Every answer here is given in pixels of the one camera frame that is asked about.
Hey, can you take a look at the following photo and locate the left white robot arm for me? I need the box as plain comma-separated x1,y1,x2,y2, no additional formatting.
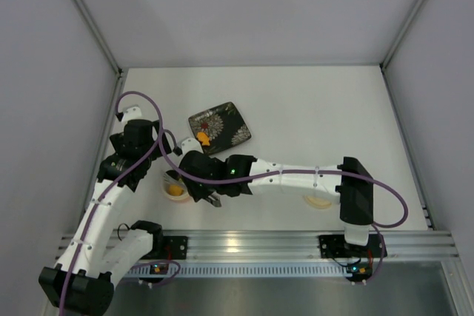
39,119,172,315

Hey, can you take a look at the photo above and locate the right aluminium frame post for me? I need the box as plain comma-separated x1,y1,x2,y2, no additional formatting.
379,0,428,73

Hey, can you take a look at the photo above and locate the black floral square plate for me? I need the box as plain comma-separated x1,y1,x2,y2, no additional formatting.
188,101,252,155

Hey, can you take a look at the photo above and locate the aluminium frame post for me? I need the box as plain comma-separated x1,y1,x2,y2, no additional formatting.
71,0,123,78
379,0,428,73

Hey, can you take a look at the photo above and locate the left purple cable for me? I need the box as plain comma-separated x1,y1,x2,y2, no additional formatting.
57,90,166,316

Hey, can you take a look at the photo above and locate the grey slotted cable duct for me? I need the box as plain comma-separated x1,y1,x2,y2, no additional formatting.
124,262,350,279

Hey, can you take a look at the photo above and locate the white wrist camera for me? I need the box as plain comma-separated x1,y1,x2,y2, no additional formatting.
116,105,143,124
173,138,203,156

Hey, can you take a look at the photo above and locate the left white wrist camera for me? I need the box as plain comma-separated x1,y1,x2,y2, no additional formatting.
116,105,143,124

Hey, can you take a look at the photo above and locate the cream round lid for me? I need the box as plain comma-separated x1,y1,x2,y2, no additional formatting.
303,195,333,210

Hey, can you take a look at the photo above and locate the white round bowl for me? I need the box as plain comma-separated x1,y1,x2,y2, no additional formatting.
160,169,191,203

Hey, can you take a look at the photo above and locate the left aluminium frame post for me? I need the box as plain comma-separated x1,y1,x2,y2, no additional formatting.
71,0,123,78

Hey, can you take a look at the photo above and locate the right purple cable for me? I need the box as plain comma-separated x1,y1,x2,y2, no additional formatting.
158,129,409,227

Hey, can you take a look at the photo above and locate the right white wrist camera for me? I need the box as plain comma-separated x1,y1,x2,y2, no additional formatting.
173,138,203,156

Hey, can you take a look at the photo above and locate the purple cable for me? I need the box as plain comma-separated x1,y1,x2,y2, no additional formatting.
158,129,409,227
57,90,166,316

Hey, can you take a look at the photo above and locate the yellow round cookie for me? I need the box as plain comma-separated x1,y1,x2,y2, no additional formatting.
167,184,184,197

